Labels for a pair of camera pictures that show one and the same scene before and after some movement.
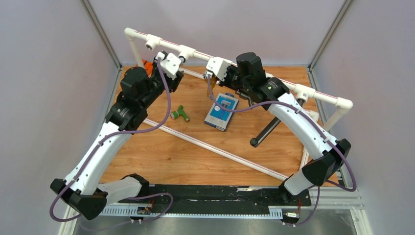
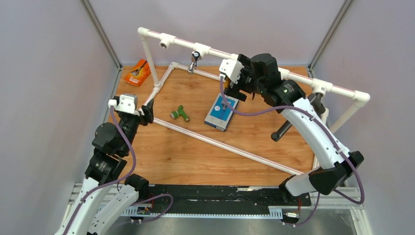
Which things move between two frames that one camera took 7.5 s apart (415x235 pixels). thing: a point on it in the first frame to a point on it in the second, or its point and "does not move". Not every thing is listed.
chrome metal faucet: [182, 58] to [195, 56]
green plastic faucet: [180, 112] does not move
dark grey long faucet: [255, 142] to [316, 100]
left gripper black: [173, 83] to [148, 117]
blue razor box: [218, 117] does not move
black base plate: [215, 198] does not move
